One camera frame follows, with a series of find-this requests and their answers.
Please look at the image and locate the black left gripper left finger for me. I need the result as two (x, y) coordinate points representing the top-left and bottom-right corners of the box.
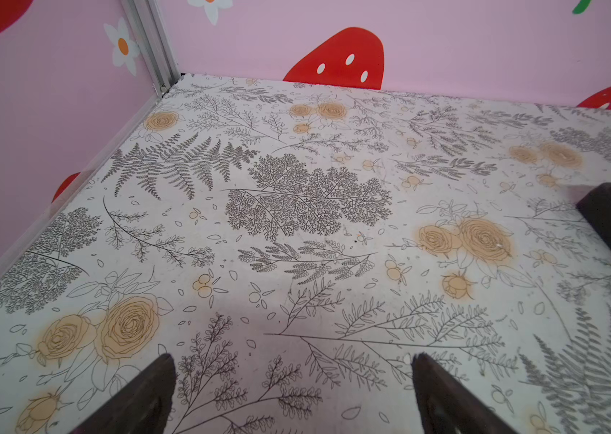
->
(72, 354), (176, 434)

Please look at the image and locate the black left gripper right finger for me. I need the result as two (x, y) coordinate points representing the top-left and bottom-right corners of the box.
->
(411, 353), (515, 434)

